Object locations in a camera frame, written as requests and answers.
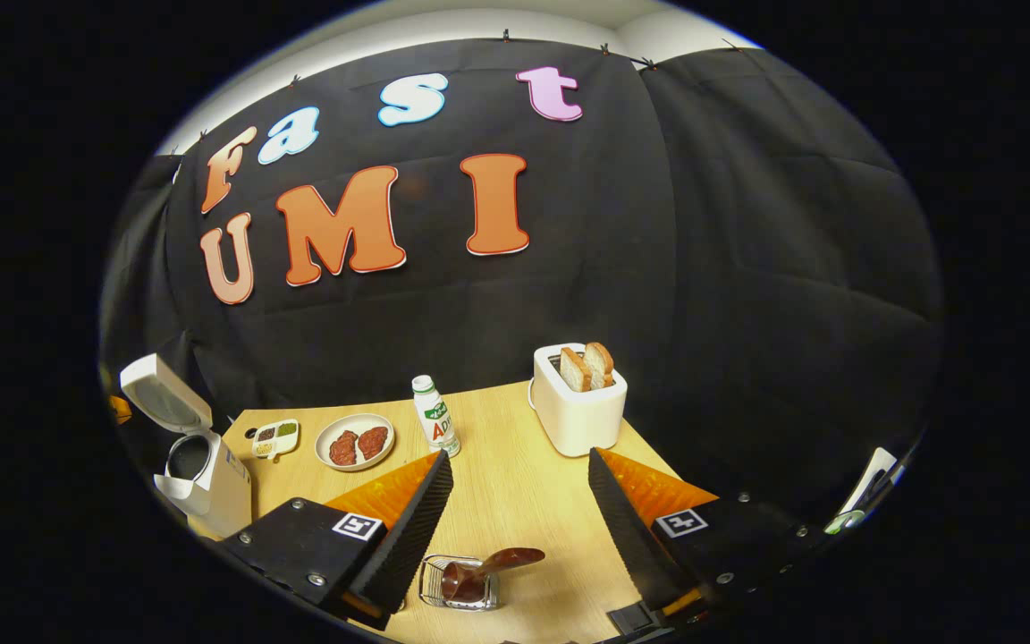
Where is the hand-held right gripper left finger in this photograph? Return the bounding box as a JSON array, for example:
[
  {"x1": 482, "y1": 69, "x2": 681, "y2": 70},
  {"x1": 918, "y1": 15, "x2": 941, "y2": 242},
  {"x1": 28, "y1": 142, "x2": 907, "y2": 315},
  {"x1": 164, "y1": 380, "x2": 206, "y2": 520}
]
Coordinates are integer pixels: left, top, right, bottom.
[{"x1": 219, "y1": 450, "x2": 455, "y2": 631}]

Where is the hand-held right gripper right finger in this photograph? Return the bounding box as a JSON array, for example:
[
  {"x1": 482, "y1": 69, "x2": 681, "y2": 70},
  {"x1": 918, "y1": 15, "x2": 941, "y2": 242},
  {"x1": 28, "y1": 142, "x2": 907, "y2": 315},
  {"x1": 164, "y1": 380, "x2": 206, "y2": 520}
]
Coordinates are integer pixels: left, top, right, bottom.
[{"x1": 588, "y1": 447, "x2": 825, "y2": 627}]

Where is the metal wire chopstick holder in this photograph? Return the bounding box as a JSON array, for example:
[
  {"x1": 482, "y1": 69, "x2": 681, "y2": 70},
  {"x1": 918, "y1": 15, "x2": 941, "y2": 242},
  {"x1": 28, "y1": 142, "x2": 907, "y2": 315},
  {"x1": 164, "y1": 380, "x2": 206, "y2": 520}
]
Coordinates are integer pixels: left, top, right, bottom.
[{"x1": 418, "y1": 554, "x2": 502, "y2": 614}]

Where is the brown wooden spoon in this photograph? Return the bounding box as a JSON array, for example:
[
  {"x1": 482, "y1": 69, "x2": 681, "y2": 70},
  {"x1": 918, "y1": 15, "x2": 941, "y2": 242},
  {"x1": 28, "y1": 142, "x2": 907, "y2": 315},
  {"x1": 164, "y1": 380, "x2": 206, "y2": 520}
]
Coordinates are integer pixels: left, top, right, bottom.
[{"x1": 440, "y1": 547, "x2": 547, "y2": 605}]

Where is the white rice cooker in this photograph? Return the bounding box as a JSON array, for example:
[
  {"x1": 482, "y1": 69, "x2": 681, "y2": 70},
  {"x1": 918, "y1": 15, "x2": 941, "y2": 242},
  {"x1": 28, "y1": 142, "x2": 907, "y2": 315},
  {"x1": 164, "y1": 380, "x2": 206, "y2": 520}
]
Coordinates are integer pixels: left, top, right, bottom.
[{"x1": 119, "y1": 353, "x2": 255, "y2": 540}]

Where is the white drink bottle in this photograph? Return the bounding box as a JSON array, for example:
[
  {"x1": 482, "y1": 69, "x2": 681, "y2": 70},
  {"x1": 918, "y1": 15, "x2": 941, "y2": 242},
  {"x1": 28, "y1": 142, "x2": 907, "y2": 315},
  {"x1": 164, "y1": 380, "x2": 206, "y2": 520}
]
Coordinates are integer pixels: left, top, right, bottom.
[{"x1": 411, "y1": 375, "x2": 462, "y2": 459}]

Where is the white toaster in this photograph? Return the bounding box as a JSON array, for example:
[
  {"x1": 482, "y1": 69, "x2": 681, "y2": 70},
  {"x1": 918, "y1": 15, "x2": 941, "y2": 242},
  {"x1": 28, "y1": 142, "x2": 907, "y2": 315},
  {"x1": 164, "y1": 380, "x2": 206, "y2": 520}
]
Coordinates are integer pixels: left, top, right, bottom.
[{"x1": 528, "y1": 343, "x2": 629, "y2": 459}]

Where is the white round plate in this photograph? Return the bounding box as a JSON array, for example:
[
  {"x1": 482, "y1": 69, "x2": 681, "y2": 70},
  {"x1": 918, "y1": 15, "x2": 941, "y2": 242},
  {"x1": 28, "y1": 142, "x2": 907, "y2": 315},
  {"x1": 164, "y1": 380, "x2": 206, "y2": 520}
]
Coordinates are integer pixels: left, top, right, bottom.
[{"x1": 314, "y1": 412, "x2": 397, "y2": 473}]

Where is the white divided condiment dish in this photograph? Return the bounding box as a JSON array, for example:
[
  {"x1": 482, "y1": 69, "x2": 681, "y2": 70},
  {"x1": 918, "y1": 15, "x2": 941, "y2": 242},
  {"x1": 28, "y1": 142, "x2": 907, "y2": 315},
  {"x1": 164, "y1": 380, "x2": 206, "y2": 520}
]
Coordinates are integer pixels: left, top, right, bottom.
[{"x1": 250, "y1": 419, "x2": 300, "y2": 462}]

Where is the toast slice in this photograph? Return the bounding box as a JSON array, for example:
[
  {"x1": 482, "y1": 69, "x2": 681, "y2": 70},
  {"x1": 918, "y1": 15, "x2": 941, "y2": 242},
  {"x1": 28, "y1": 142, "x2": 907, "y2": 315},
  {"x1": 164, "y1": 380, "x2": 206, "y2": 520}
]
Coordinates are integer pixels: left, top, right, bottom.
[
  {"x1": 584, "y1": 342, "x2": 615, "y2": 388},
  {"x1": 559, "y1": 346, "x2": 594, "y2": 394}
]

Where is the black backdrop cloth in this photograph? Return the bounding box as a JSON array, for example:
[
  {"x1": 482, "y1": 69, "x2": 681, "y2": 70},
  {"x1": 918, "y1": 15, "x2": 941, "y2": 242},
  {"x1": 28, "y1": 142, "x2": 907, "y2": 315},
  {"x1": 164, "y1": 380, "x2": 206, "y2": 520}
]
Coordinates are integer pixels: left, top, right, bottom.
[{"x1": 99, "y1": 36, "x2": 945, "y2": 538}]

